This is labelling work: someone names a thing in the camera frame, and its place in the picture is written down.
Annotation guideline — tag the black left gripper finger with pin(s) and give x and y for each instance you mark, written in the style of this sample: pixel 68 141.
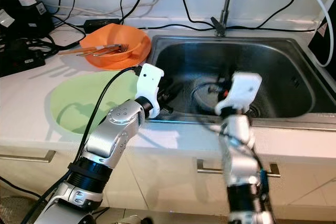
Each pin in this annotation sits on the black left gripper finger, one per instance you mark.
pixel 168 85

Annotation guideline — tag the white bowl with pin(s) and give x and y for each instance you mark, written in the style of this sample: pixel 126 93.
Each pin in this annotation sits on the white bowl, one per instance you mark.
pixel 189 90

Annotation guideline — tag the light green plate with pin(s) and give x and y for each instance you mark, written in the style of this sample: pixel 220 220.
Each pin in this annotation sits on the light green plate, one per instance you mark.
pixel 84 103

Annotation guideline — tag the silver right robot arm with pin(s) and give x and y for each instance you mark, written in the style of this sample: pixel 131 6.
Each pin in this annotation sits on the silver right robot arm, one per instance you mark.
pixel 241 161

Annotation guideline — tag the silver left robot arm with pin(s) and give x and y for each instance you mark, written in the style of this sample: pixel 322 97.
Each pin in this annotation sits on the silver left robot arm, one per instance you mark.
pixel 115 135

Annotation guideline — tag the white kitchen cabinet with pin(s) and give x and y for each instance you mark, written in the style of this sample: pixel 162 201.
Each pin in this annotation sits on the white kitchen cabinet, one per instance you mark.
pixel 168 182

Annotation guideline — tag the metal sink faucet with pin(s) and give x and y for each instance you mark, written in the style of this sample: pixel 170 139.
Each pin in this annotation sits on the metal sink faucet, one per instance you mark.
pixel 216 25

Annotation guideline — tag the stainless steel sink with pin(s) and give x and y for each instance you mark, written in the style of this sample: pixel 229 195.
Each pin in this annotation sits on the stainless steel sink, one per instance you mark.
pixel 283 66

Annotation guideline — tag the orange plastic bowl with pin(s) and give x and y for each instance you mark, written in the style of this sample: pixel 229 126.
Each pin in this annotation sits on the orange plastic bowl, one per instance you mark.
pixel 110 35

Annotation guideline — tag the small black power brick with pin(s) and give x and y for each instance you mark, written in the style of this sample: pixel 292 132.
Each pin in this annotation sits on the small black power brick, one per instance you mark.
pixel 101 23

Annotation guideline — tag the black power strip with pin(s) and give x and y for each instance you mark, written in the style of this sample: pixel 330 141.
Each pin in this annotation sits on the black power strip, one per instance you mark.
pixel 23 61

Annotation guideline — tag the black boxy electrical device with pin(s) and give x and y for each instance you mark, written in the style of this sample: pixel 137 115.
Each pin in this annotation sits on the black boxy electrical device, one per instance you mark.
pixel 26 19

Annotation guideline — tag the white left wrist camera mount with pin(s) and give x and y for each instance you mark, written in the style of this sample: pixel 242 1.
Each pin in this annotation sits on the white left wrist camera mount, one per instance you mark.
pixel 149 82

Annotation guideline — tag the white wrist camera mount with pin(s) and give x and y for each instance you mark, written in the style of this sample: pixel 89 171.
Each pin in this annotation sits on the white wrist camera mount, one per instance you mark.
pixel 241 90
pixel 149 82

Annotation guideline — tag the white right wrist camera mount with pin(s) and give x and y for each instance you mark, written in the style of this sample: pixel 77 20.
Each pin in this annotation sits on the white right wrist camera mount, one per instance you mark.
pixel 241 90

